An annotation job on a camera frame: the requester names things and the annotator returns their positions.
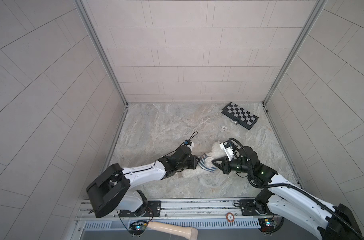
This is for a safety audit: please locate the blue white striped sweater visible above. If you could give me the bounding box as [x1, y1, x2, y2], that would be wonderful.
[198, 154, 218, 173]

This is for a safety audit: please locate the white teddy bear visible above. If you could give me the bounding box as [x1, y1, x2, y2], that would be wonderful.
[182, 142, 227, 179]

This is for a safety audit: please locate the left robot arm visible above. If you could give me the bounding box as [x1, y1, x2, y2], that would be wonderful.
[86, 141, 200, 218]

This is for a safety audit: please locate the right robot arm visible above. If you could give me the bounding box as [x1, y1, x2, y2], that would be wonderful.
[208, 146, 364, 240]

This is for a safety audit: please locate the black white checkerboard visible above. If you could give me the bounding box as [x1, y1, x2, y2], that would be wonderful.
[222, 102, 259, 130]

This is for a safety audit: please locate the red round sticker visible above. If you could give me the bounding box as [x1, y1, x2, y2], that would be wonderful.
[226, 213, 235, 223]

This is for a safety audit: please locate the right circuit board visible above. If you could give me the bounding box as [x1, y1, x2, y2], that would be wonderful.
[258, 218, 275, 233]

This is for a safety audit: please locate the circuit board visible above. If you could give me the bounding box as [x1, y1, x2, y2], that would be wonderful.
[129, 221, 148, 236]
[258, 218, 275, 233]

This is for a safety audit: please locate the left circuit board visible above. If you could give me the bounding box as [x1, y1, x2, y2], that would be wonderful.
[129, 221, 148, 236]

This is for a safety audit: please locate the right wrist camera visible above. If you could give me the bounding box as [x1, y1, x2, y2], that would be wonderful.
[220, 140, 236, 161]

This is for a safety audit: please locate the aluminium mounting rail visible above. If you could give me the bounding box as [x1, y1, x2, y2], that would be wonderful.
[75, 196, 325, 223]

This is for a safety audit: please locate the beige cylindrical handle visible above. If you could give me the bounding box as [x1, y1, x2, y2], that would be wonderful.
[147, 221, 198, 240]

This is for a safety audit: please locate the black corrugated cable conduit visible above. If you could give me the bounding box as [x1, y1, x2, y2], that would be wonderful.
[228, 137, 364, 240]

